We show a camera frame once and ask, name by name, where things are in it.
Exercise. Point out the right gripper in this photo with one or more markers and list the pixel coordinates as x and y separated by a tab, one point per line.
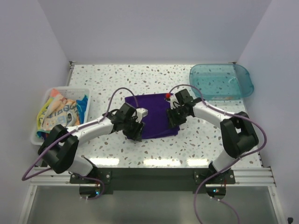
173	122

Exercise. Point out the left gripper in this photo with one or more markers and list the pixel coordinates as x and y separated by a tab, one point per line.
136	135

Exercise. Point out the purple towel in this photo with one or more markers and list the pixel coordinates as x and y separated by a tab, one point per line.
156	122

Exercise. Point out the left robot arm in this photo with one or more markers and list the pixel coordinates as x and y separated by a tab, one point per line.
60	147

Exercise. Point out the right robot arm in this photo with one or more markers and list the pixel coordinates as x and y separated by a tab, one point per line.
237	132

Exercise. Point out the blue towel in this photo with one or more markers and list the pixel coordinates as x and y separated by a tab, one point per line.
81	108

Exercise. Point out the teal translucent plastic bin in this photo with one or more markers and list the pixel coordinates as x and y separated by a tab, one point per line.
221	81

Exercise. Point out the white plastic laundry basket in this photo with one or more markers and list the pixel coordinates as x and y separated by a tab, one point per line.
73	93

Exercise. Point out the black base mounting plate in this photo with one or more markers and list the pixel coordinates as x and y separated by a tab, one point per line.
142	179

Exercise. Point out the colourful printed towel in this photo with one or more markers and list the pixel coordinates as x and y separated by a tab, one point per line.
58	110

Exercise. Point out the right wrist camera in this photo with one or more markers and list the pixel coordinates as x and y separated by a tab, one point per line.
171	98

